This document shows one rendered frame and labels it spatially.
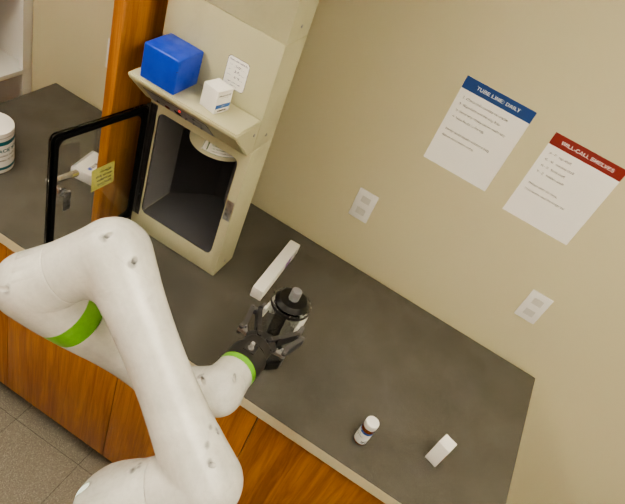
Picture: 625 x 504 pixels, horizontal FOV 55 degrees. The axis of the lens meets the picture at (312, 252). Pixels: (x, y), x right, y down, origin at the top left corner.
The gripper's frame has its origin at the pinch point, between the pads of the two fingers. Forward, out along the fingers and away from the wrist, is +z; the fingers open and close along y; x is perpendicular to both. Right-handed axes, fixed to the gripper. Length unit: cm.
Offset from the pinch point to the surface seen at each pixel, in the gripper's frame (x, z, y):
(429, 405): 15, 20, -47
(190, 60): -47, 1, 48
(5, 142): 6, 5, 100
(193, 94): -39, 3, 45
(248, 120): -40, 5, 31
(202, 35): -52, 7, 50
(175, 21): -52, 7, 57
